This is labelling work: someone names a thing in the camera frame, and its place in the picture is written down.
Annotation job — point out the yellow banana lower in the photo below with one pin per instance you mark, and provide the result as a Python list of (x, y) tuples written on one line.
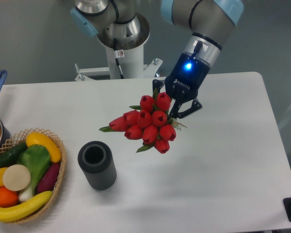
[(24, 209)]

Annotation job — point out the red tulip bouquet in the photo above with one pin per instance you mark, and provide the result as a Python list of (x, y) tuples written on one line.
[(148, 121)]

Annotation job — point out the orange fruit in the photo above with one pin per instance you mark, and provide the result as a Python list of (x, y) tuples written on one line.
[(8, 198)]

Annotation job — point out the dark green cucumber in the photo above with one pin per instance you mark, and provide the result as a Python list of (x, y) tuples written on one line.
[(10, 156)]

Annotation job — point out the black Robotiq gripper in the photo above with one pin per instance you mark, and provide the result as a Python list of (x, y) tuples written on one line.
[(183, 84)]

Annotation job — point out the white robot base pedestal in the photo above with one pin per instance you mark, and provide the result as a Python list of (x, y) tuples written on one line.
[(122, 64)]

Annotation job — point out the dark grey ribbed vase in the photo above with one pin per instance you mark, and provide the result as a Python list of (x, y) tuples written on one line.
[(95, 158)]

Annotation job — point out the woven wicker basket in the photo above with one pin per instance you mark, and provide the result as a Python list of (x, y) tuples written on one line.
[(21, 137)]

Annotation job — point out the beige round slice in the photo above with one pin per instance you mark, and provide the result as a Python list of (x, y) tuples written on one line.
[(16, 177)]

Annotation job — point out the green bok choy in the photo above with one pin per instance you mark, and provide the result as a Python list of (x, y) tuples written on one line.
[(36, 159)]

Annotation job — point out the purple sweet potato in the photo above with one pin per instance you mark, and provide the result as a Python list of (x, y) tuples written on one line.
[(49, 179)]

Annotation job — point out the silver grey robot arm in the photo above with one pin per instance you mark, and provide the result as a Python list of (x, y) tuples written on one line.
[(123, 32)]

